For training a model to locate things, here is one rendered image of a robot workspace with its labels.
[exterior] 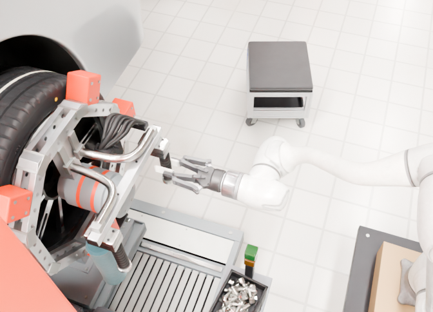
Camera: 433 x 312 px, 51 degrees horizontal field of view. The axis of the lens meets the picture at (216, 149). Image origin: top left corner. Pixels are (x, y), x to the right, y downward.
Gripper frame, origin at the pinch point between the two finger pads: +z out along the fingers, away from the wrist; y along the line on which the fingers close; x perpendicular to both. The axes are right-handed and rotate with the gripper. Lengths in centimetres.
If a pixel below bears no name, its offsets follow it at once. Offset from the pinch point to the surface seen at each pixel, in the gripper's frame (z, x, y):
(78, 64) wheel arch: 41.7, 15.2, 21.3
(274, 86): -15, -49, 98
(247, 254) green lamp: -33.2, -17.5, -13.9
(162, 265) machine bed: 9, -77, -5
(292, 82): -23, -49, 104
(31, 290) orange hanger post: -12, 56, -64
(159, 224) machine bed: 19, -75, 14
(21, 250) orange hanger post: -12, 65, -61
